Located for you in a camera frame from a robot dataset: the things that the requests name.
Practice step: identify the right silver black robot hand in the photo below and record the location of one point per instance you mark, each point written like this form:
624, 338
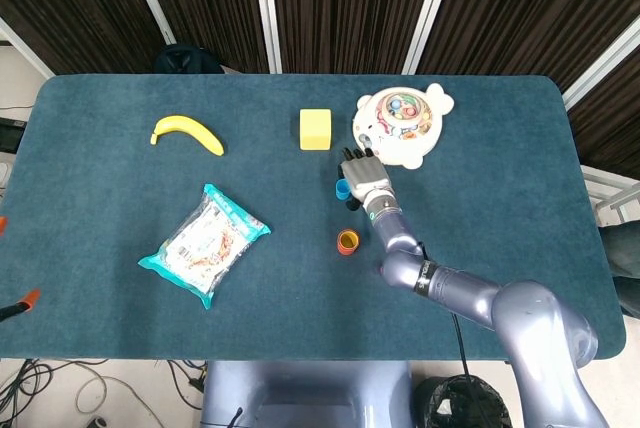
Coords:
365, 175

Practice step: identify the blue plastic cup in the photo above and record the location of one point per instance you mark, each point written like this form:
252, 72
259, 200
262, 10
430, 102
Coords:
341, 189

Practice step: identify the yellow plastic cup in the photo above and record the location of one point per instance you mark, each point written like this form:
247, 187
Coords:
348, 238

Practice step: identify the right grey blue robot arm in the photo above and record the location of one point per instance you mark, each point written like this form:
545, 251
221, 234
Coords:
520, 313

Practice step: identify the white rabbit toy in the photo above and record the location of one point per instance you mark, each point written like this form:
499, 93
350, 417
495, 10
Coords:
395, 153

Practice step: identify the yellow foam cube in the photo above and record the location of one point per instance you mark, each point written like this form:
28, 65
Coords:
315, 130

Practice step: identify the orange plastic cup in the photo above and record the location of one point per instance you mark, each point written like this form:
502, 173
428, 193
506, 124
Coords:
347, 250

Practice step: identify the teal table cloth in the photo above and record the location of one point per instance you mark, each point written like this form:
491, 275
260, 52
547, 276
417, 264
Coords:
300, 298

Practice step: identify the teal noodle package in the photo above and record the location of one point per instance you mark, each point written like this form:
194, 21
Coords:
205, 248

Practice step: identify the yellow banana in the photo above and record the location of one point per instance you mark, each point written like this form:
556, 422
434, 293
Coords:
192, 129

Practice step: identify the black backpack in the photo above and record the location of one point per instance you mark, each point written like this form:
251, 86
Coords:
185, 60

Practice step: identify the grey blue robot torso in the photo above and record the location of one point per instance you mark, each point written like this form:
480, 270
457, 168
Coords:
310, 393

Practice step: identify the black trash bin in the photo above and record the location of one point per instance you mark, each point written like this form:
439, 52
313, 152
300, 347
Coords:
450, 405

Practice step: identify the white metal rack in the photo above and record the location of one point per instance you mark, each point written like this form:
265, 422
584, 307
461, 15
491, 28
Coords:
615, 195

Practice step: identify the dark blue denim cloth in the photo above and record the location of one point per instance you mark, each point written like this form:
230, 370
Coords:
622, 258

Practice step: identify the black clamp orange tip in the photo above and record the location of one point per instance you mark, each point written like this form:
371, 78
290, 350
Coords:
2, 225
30, 299

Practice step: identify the black box device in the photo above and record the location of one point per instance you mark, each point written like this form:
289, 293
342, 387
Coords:
10, 135

